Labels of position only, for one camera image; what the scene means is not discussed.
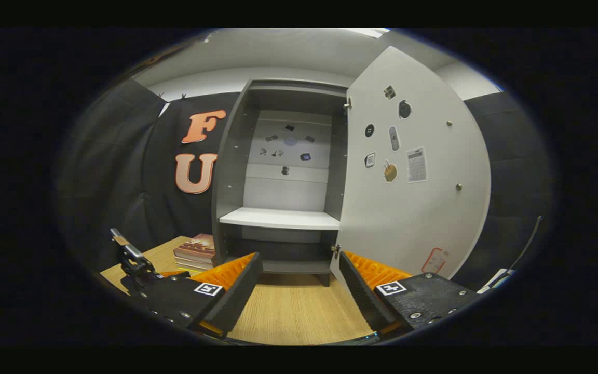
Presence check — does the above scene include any stack of books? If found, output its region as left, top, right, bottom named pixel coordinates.
left=173, top=234, right=216, bottom=272

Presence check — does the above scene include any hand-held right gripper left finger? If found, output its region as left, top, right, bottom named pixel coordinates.
left=125, top=252, right=263, bottom=341

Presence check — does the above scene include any black backdrop cloth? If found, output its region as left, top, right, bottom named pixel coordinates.
left=58, top=78, right=556, bottom=291

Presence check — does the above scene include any dark cable with white plug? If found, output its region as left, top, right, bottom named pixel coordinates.
left=478, top=216, right=543, bottom=295

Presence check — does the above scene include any white cabinet door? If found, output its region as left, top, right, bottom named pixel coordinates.
left=329, top=46, right=492, bottom=325

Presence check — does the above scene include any white cabinet shelf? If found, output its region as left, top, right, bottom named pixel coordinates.
left=219, top=207, right=341, bottom=230

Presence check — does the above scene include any grey cabinet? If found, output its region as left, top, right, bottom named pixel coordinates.
left=211, top=78, right=349, bottom=287

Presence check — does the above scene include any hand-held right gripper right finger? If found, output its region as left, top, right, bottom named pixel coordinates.
left=339, top=251, right=486, bottom=341

